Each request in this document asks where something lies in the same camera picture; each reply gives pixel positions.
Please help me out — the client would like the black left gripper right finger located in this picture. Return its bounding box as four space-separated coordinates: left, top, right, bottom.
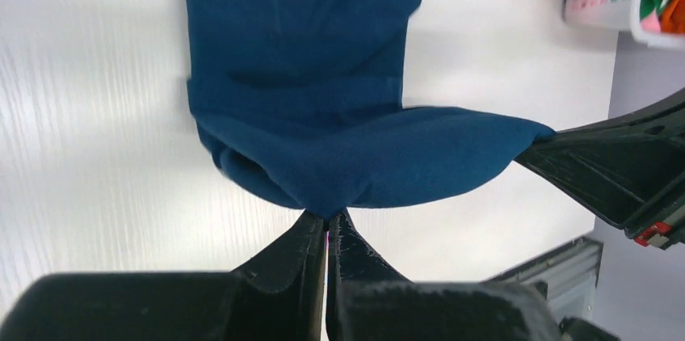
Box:
326 212 562 341

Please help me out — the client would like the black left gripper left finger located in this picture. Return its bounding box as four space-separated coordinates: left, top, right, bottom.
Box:
1 213 326 340

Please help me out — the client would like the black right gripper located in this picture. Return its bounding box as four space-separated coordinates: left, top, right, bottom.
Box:
516 91 684 250

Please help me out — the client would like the blue t-shirt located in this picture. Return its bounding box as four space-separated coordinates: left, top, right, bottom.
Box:
186 0 553 220

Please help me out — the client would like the pink garment in basket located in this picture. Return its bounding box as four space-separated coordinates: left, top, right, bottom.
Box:
640 10 662 33

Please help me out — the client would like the orange t-shirt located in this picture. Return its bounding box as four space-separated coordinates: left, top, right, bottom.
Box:
660 0 685 35

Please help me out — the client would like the aluminium frame rail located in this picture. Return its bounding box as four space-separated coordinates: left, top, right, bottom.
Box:
491 237 603 321

